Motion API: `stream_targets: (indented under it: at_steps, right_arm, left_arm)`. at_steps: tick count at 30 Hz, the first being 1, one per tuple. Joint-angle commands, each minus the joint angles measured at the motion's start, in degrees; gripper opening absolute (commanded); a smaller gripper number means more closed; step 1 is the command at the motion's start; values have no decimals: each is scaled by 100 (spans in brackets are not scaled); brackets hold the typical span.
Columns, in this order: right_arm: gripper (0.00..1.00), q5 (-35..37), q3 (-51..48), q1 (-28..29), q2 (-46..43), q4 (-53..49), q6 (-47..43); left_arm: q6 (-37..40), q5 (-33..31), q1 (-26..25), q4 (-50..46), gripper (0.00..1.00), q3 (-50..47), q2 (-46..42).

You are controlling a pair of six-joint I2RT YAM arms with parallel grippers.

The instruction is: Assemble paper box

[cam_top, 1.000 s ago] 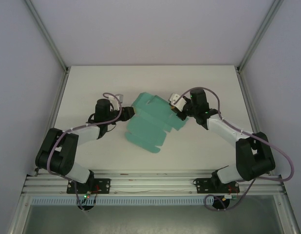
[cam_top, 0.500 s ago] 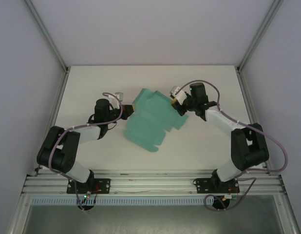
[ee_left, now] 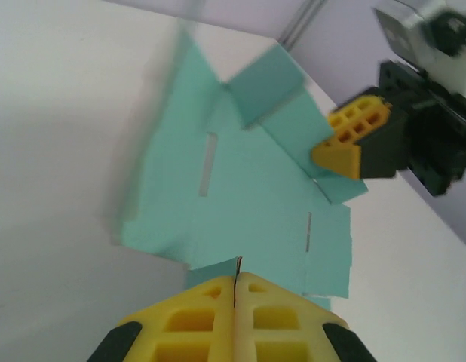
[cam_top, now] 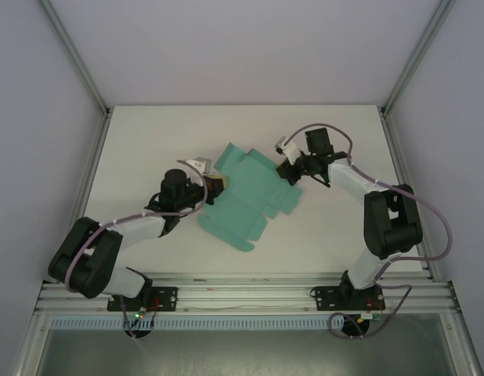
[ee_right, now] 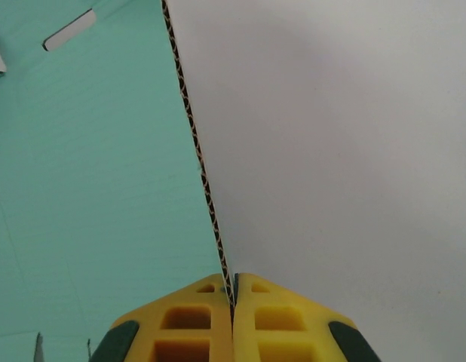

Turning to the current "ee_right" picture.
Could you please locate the teal corrugated cardboard box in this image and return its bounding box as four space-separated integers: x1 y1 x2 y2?
0 0 237 362

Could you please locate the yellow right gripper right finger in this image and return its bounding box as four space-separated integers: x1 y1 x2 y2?
231 272 383 362

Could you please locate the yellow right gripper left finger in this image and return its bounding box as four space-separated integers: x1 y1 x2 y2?
90 274 234 362

